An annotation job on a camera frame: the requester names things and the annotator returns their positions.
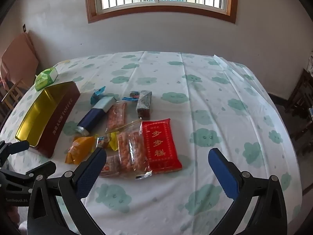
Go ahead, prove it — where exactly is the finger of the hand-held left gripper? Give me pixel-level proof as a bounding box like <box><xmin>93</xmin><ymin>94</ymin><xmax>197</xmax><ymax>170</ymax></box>
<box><xmin>13</xmin><ymin>161</ymin><xmax>57</xmax><ymax>184</ymax></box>
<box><xmin>0</xmin><ymin>140</ymin><xmax>30</xmax><ymax>163</ymax></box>

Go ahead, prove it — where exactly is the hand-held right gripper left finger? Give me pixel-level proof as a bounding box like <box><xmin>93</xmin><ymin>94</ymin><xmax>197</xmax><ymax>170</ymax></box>
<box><xmin>27</xmin><ymin>147</ymin><xmax>108</xmax><ymax>235</ymax></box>

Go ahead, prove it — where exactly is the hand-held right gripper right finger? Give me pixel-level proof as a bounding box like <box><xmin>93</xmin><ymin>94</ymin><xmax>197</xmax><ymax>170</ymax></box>
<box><xmin>208</xmin><ymin>147</ymin><xmax>288</xmax><ymax>235</ymax></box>

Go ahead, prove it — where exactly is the brown gold-lined tin box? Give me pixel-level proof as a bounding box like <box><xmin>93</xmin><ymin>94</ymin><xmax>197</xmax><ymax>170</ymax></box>
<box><xmin>15</xmin><ymin>81</ymin><xmax>81</xmax><ymax>159</ymax></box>

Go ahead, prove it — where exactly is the navy and white snack packet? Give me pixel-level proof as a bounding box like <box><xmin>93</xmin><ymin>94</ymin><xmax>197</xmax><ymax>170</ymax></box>
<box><xmin>77</xmin><ymin>96</ymin><xmax>117</xmax><ymax>135</ymax></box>

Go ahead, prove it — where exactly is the dark sesame bar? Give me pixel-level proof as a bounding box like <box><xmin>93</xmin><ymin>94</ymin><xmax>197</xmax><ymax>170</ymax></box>
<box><xmin>136</xmin><ymin>90</ymin><xmax>152</xmax><ymax>119</ymax></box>

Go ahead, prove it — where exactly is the blue-wrapped dark ball snack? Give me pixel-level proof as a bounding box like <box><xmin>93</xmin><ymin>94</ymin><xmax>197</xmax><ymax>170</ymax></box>
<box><xmin>122</xmin><ymin>91</ymin><xmax>142</xmax><ymax>102</ymax></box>

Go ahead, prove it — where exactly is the person's left forearm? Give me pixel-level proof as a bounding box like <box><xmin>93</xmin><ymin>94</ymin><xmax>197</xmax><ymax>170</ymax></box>
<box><xmin>6</xmin><ymin>206</ymin><xmax>20</xmax><ymax>229</ymax></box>

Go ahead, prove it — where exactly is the small clear orange-label packet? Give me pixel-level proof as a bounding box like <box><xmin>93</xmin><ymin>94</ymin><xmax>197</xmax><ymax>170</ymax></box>
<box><xmin>99</xmin><ymin>155</ymin><xmax>121</xmax><ymax>177</ymax></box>

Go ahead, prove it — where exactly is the orange snack packet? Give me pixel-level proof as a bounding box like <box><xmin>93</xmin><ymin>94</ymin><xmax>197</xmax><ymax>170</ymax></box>
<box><xmin>65</xmin><ymin>136</ymin><xmax>97</xmax><ymax>165</ymax></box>

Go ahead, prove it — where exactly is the yellow snack packet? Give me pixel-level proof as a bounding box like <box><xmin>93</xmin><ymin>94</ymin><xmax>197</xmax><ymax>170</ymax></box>
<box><xmin>94</xmin><ymin>132</ymin><xmax>119</xmax><ymax>151</ymax></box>

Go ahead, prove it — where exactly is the wide peanut brittle packet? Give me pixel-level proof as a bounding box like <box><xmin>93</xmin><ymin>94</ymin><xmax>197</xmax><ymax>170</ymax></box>
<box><xmin>117</xmin><ymin>121</ymin><xmax>153</xmax><ymax>180</ymax></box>

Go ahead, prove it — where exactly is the light wooden chair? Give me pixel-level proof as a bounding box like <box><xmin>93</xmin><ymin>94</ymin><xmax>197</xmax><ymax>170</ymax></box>
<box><xmin>0</xmin><ymin>78</ymin><xmax>27</xmax><ymax>118</ymax></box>

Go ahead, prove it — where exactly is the narrow peanut brittle packet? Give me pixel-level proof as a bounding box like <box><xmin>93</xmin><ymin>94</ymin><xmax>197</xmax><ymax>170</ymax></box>
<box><xmin>106</xmin><ymin>101</ymin><xmax>128</xmax><ymax>133</ymax></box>

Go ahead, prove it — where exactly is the red snack packet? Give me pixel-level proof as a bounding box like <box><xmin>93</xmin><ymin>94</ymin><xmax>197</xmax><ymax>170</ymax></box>
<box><xmin>141</xmin><ymin>118</ymin><xmax>183</xmax><ymax>174</ymax></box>

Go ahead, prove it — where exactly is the cloud-print tablecloth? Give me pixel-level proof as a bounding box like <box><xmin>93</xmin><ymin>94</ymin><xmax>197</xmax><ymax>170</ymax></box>
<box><xmin>0</xmin><ymin>51</ymin><xmax>304</xmax><ymax>235</ymax></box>

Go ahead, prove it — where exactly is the green tissue pack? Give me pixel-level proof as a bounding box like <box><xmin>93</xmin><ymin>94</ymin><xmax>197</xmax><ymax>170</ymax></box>
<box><xmin>34</xmin><ymin>67</ymin><xmax>59</xmax><ymax>91</ymax></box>

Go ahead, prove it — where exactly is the small blue candy wrapper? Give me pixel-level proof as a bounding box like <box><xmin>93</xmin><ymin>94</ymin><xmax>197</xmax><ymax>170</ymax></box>
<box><xmin>90</xmin><ymin>86</ymin><xmax>106</xmax><ymax>104</ymax></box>

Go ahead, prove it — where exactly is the dark wooden furniture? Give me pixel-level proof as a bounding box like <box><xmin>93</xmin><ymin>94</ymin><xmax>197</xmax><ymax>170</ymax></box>
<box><xmin>285</xmin><ymin>69</ymin><xmax>313</xmax><ymax>152</ymax></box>

